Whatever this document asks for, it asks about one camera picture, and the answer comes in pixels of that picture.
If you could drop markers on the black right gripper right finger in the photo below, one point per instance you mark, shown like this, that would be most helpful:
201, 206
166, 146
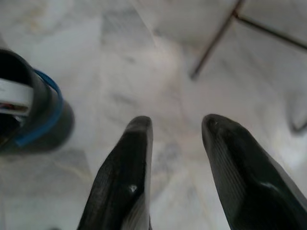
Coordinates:
249, 167

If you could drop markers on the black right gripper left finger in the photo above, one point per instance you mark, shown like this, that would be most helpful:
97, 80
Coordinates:
120, 177

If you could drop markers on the thin brown metal furniture frame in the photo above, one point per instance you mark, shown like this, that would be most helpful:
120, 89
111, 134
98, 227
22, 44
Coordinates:
216, 40

